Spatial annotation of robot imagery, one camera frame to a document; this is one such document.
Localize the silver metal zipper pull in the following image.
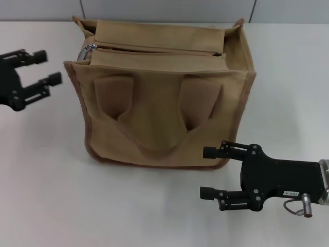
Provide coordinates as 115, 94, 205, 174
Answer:
77, 44, 98, 62

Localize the khaki canvas food bag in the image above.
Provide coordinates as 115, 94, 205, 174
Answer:
63, 15, 258, 170

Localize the right gripper cable with plug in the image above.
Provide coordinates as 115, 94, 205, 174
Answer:
283, 192, 314, 219

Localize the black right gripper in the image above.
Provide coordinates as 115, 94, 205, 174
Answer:
199, 140, 324, 212

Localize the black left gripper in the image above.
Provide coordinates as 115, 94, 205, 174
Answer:
0, 49, 63, 113

